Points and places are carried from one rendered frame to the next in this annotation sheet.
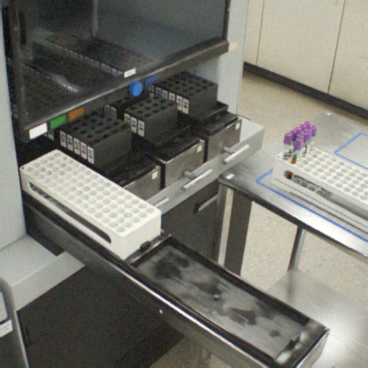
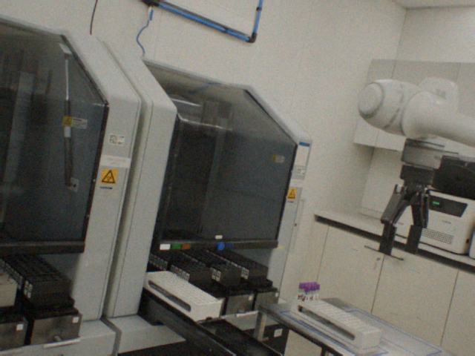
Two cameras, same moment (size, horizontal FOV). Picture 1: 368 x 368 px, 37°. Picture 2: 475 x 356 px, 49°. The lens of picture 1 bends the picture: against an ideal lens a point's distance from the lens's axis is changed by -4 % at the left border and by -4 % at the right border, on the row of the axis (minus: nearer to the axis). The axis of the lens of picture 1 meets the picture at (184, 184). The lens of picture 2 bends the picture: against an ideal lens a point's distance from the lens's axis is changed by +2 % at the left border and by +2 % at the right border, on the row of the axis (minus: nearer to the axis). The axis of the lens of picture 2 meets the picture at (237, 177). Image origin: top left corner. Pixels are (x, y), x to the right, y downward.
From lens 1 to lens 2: 78 cm
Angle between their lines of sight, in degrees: 31
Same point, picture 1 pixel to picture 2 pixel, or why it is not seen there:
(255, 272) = not seen: outside the picture
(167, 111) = (235, 271)
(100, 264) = (180, 324)
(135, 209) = (208, 300)
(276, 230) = not seen: outside the picture
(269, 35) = (322, 291)
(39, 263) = (142, 326)
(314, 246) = not seen: outside the picture
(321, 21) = (362, 282)
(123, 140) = (207, 277)
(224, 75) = (273, 264)
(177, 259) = (225, 330)
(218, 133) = (263, 293)
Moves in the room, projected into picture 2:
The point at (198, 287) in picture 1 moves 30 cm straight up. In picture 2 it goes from (234, 341) to (255, 241)
